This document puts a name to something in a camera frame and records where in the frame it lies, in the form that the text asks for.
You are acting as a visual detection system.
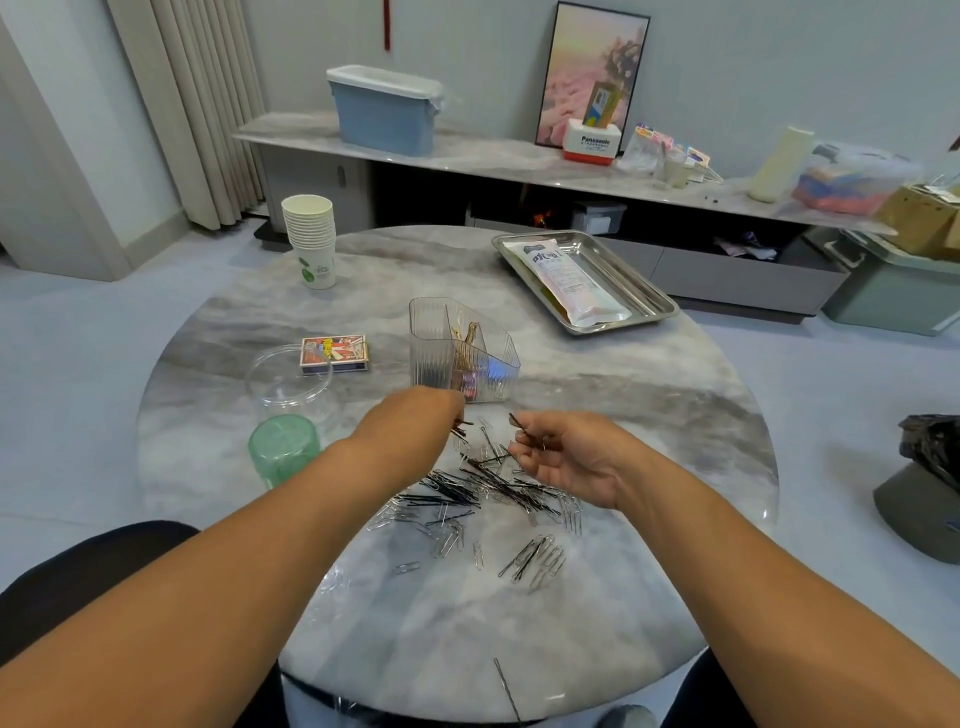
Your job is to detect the cardboard box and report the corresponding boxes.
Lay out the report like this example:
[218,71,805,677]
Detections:
[874,183,960,260]

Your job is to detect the framed pink picture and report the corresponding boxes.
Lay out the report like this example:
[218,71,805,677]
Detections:
[535,1,653,149]

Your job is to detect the person's right hand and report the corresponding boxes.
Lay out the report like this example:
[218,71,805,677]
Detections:
[507,411,662,515]

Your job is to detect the clear printed plastic bag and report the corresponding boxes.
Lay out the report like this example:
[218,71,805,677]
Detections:
[517,238,635,329]

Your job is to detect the person's right forearm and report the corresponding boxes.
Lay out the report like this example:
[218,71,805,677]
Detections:
[622,457,960,728]

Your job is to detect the beige curtain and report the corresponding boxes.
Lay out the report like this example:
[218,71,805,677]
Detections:
[105,0,269,234]

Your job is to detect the person's left forearm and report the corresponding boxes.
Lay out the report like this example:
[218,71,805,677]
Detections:
[0,435,399,728]

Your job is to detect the clear ribbed organizer box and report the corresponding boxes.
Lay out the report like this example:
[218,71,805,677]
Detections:
[408,295,522,404]

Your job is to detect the person's left hand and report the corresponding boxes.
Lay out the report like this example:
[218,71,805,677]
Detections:
[348,387,467,489]

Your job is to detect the clear round plastic bowl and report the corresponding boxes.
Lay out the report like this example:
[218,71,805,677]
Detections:
[244,343,335,414]

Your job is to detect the white box in cabinet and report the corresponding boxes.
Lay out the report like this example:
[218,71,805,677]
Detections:
[571,202,629,237]

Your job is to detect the colourful matchbox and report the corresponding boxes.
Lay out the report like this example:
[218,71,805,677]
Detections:
[298,333,371,374]

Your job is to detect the clear bag of snacks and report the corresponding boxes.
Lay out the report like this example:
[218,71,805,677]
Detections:
[616,124,671,176]

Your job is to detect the grey green storage bin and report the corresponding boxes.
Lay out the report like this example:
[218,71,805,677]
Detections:
[810,225,960,338]

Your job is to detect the white and red small box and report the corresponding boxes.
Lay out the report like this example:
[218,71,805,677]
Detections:
[561,118,624,167]

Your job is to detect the small colourful box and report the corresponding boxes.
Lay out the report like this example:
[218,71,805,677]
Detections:
[583,81,626,131]

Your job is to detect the metal tray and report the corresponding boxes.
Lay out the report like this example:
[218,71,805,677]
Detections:
[492,231,680,336]

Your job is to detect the trash bin with black bag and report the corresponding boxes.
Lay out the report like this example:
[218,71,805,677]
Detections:
[873,414,960,566]

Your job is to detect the clear storage box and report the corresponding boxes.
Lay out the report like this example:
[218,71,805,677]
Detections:
[792,142,924,218]

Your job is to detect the pile of floss picks and clips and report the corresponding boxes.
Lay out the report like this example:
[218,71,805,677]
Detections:
[375,318,587,590]

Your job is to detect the group of white paper cups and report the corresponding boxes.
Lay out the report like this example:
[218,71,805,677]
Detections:
[282,193,339,291]

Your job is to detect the blue storage box white lid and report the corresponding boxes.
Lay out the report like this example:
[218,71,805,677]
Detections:
[325,63,447,158]

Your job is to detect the grey cabinet with marble top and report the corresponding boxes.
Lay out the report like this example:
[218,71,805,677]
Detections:
[232,109,887,320]

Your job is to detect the loose papers in cabinet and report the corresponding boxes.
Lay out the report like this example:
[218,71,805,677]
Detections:
[714,234,782,261]

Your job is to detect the cream paper roll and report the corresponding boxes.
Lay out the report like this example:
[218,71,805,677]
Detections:
[747,124,818,204]

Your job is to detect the translucent green plastic cup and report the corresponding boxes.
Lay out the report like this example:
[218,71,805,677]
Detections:
[249,420,323,489]

